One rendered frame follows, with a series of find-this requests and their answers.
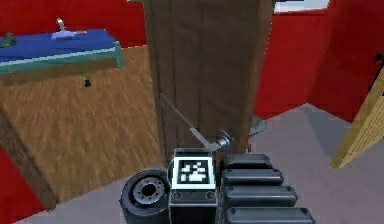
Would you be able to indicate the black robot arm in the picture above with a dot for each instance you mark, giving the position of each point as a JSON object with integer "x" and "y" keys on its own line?
{"x": 256, "y": 196}

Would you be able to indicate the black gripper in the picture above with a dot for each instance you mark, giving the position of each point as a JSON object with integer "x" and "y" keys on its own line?
{"x": 146, "y": 191}

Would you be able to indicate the small green object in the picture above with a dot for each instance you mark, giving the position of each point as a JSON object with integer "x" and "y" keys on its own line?
{"x": 7, "y": 40}

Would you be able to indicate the wooden cabinet with blue top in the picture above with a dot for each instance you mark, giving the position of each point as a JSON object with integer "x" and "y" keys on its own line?
{"x": 83, "y": 133}

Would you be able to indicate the dark brown wooden door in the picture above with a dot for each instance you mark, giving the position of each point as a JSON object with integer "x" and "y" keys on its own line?
{"x": 206, "y": 66}

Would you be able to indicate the white window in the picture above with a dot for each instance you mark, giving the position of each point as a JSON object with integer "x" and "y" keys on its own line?
{"x": 300, "y": 5}

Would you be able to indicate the grey white tap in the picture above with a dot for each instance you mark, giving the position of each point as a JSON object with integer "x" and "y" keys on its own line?
{"x": 63, "y": 31}

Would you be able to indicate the yellow wooden door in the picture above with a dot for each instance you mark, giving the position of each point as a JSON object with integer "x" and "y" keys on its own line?
{"x": 363, "y": 133}

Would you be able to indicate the small green black knob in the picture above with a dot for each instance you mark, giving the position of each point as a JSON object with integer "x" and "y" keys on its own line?
{"x": 86, "y": 81}

